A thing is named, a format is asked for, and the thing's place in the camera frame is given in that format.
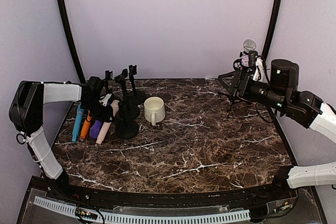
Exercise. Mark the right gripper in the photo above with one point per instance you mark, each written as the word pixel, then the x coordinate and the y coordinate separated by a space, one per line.
pixel 240 75

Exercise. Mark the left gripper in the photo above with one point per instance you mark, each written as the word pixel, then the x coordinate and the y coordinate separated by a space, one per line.
pixel 105 117

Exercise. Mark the black shock mount tripod stand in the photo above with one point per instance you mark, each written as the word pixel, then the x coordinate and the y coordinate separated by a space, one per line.
pixel 236 100

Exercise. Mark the purple toy microphone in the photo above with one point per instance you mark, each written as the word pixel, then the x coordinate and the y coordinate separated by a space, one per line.
pixel 95 129

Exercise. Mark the pale pink toy microphone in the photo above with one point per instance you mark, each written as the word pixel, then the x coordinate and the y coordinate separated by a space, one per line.
pixel 106 125

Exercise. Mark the orange toy microphone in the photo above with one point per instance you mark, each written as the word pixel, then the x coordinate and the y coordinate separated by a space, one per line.
pixel 86 126

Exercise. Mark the blue toy microphone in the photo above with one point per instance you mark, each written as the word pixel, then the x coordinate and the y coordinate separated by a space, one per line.
pixel 77 124

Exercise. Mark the black stand of purple microphone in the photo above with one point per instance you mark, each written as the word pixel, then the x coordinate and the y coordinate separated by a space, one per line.
pixel 123 85

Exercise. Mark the black stand of pink microphone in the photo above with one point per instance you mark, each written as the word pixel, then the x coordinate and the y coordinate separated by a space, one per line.
pixel 127 127

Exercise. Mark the black stand of blue microphone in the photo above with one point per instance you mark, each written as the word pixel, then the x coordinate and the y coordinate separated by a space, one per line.
pixel 108 77

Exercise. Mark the silver glitter microphone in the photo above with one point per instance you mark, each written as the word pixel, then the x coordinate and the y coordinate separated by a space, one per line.
pixel 247 58

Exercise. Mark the black stand of orange microphone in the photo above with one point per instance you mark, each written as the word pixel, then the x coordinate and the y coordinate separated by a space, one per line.
pixel 137 96

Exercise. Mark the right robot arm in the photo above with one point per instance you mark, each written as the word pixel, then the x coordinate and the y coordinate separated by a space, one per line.
pixel 304 107

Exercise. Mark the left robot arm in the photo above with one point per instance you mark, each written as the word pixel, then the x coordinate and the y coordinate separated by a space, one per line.
pixel 26 113

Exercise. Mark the cream ceramic mug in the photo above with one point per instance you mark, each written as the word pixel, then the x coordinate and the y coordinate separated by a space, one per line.
pixel 154 110

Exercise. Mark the white slotted cable duct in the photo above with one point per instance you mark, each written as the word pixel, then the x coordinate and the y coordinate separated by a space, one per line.
pixel 91 216

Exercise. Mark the right black corner post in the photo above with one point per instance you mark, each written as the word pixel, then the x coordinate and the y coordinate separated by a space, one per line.
pixel 271 28

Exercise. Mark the black corner post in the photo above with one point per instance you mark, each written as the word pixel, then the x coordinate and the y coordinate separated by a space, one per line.
pixel 271 28
pixel 70 40

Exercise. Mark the black front rail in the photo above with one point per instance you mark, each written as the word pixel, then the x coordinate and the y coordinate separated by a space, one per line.
pixel 249 198

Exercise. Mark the left black corner post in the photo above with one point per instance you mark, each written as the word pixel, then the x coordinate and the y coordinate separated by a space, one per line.
pixel 70 40

